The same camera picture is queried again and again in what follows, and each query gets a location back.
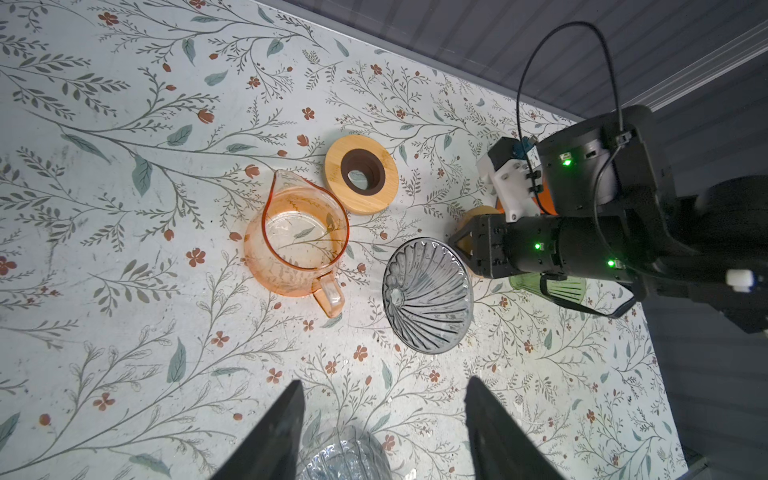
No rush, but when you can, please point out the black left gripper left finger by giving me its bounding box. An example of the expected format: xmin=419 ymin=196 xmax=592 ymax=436
xmin=211 ymin=380 xmax=305 ymax=480

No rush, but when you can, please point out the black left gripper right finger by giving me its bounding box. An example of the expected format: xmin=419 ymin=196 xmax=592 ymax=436
xmin=465 ymin=376 xmax=563 ymax=479

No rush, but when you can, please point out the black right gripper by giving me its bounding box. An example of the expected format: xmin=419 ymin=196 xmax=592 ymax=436
xmin=446 ymin=212 xmax=643 ymax=283

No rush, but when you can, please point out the green glass dripper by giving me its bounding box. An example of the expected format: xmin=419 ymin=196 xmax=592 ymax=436
xmin=508 ymin=273 xmax=587 ymax=304

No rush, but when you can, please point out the grey glass carafe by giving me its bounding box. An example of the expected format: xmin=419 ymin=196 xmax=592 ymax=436
xmin=296 ymin=427 xmax=393 ymax=480

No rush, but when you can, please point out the bamboo ring holder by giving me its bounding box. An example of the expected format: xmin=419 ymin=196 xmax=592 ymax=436
xmin=450 ymin=206 xmax=505 ymax=278
xmin=324 ymin=135 xmax=399 ymax=215

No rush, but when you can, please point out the orange glass carafe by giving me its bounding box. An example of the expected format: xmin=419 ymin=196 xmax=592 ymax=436
xmin=244 ymin=170 xmax=350 ymax=318

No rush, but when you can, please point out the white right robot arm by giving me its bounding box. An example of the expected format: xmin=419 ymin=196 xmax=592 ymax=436
xmin=449 ymin=106 xmax=767 ymax=334

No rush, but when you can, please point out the orange coffee filter pack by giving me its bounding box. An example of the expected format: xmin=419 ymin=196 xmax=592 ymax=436
xmin=494 ymin=181 xmax=557 ymax=215

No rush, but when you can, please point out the grey glass dripper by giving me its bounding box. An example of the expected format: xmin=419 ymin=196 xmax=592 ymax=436
xmin=382 ymin=237 xmax=473 ymax=355

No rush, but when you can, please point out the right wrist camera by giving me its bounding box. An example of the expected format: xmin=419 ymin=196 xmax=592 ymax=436
xmin=476 ymin=137 xmax=541 ymax=223

